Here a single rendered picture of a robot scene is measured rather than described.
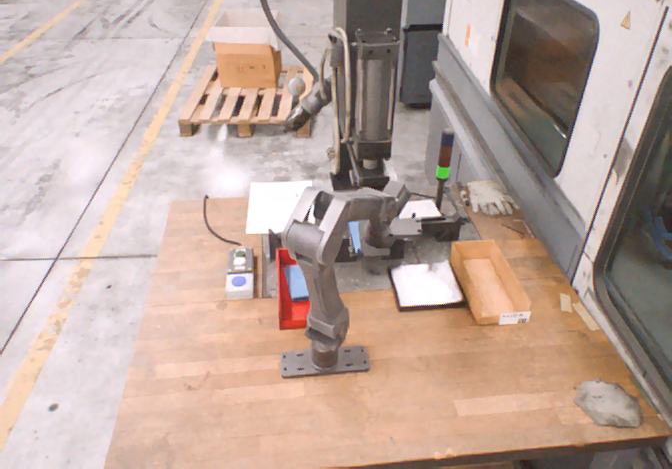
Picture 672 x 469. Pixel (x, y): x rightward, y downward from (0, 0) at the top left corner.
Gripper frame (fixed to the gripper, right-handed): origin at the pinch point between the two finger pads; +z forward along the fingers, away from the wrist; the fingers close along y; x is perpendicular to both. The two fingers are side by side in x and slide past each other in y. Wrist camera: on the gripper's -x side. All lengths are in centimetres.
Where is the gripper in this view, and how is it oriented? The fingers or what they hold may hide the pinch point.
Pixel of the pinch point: (369, 249)
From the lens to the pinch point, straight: 141.0
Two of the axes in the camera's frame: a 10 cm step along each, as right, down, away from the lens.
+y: -1.0, -9.1, 4.0
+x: -9.9, 0.5, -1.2
